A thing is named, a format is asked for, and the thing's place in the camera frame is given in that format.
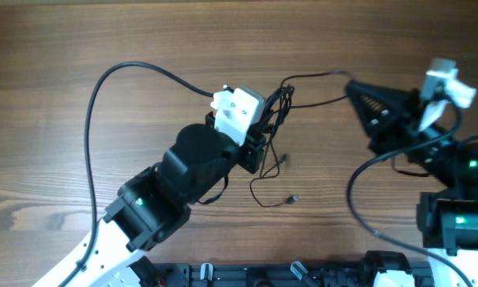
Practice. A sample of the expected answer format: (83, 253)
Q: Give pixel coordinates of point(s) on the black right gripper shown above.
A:
(393, 126)

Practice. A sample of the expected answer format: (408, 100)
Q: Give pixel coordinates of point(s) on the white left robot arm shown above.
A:
(150, 207)

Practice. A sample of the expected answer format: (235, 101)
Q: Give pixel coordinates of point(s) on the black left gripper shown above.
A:
(253, 146)

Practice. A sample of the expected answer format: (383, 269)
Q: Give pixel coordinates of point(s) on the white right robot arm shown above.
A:
(448, 219)

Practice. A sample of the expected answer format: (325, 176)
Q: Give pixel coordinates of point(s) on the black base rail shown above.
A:
(327, 274)

